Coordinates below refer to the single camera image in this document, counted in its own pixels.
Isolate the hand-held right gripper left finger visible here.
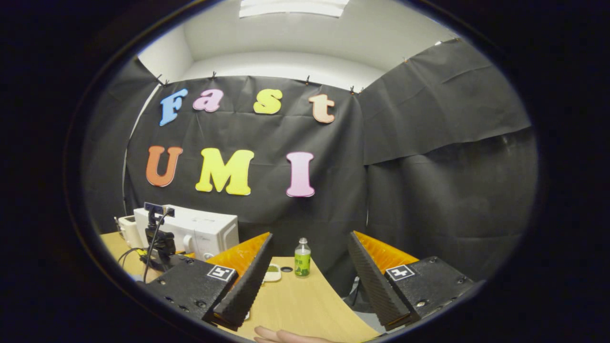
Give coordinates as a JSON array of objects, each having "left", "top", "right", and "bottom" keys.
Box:
[{"left": 142, "top": 232, "right": 275, "bottom": 332}]

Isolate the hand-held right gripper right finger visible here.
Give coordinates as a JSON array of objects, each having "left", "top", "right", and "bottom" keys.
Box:
[{"left": 346, "top": 231, "right": 478, "bottom": 332}]

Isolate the white microwave oven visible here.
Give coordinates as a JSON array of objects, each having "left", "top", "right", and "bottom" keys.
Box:
[{"left": 133, "top": 205, "right": 240, "bottom": 262}]

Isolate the white toaster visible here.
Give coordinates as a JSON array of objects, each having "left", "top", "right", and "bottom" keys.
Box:
[{"left": 117, "top": 215, "right": 143, "bottom": 249}]

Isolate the green drink bottle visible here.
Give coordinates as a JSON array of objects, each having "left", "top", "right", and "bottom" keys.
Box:
[{"left": 294, "top": 237, "right": 312, "bottom": 278}]

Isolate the large ceiling light panel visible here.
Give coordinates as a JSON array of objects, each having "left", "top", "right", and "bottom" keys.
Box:
[{"left": 238, "top": 0, "right": 351, "bottom": 19}]

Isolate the black cable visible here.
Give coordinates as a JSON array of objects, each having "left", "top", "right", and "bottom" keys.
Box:
[{"left": 118, "top": 246, "right": 146, "bottom": 268}]

